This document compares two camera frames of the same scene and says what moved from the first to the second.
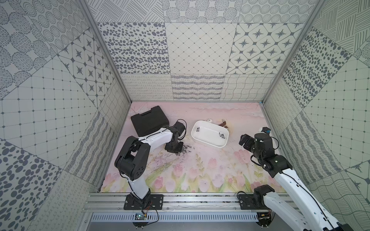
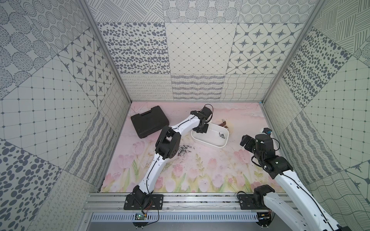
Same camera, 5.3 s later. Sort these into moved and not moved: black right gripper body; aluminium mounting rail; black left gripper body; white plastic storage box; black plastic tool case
Moved: black left gripper body
Not moved: black plastic tool case; aluminium mounting rail; white plastic storage box; black right gripper body
